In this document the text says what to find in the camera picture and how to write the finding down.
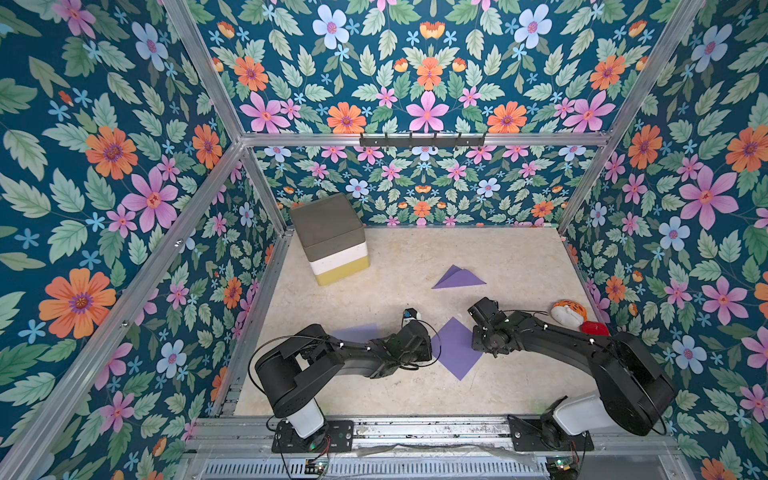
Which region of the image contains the orange white plush toy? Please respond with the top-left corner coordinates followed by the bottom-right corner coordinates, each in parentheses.
top-left (550, 300), bottom-right (588, 329)

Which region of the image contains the grey white yellow block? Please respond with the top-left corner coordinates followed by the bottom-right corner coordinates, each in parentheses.
top-left (290, 194), bottom-right (370, 286)

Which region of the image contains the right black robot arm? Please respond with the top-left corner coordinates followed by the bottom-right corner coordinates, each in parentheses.
top-left (468, 297), bottom-right (678, 443)

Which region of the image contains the purple square paper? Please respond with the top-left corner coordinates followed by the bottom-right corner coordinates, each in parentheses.
top-left (432, 318), bottom-right (482, 381)
top-left (432, 265), bottom-right (486, 290)

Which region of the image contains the left pale purple paper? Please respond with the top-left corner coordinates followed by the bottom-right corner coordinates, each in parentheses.
top-left (331, 323), bottom-right (380, 343)

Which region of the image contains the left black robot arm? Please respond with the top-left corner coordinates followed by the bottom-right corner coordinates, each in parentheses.
top-left (248, 309), bottom-right (439, 440)

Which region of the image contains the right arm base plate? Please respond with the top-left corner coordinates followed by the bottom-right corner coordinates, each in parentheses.
top-left (507, 414), bottom-right (594, 453)

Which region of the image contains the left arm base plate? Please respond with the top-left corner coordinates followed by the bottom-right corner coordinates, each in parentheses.
top-left (271, 420), bottom-right (355, 454)

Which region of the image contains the black hook rail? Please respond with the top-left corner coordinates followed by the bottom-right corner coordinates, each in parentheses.
top-left (358, 133), bottom-right (486, 149)

